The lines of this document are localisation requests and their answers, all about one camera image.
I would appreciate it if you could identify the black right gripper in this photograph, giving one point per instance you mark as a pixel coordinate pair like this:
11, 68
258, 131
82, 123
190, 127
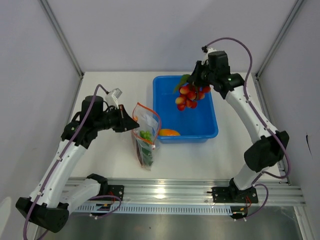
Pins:
193, 79

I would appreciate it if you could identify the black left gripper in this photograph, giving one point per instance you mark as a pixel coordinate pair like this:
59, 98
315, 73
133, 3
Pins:
128, 123

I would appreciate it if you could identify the red lychee bunch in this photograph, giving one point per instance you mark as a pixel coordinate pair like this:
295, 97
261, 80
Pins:
189, 94

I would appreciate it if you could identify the clear zip top bag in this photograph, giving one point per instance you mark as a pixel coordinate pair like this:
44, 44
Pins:
153, 123

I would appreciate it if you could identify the green cucumber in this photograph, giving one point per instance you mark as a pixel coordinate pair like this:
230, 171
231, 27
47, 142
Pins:
146, 153

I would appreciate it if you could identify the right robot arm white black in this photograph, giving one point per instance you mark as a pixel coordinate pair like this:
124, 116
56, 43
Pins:
268, 143

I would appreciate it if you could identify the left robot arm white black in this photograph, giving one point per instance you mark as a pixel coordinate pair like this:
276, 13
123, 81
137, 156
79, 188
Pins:
47, 206

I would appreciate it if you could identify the orange mango slice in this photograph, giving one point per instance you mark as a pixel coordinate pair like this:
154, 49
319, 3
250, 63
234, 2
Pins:
165, 132

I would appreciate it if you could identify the blue plastic bin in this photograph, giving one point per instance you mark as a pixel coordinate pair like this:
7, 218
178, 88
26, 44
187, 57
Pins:
194, 125

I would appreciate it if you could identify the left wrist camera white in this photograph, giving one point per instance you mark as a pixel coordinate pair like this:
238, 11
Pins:
112, 97

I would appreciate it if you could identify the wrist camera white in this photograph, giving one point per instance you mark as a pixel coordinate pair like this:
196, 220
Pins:
207, 50
112, 97

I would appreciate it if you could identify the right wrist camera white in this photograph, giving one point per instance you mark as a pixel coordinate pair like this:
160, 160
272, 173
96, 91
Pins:
207, 50

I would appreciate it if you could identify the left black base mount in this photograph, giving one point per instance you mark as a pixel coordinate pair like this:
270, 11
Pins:
110, 191

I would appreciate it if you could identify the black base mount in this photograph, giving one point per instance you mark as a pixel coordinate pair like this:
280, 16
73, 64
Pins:
110, 191
221, 194

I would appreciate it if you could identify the white slotted cable duct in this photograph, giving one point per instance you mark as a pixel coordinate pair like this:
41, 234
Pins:
167, 209

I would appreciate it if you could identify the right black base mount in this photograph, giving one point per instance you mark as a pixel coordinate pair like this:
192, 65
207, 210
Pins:
221, 194

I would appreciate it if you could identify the right aluminium frame post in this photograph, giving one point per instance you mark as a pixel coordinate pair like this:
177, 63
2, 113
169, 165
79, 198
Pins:
284, 30

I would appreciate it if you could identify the aluminium frame post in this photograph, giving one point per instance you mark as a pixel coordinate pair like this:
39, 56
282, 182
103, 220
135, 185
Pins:
284, 30
48, 11

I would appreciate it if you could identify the left aluminium frame post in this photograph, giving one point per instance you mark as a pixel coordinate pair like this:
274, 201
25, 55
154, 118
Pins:
48, 11

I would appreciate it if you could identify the aluminium mounting rail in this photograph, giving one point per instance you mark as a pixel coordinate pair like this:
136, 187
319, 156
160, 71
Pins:
196, 192

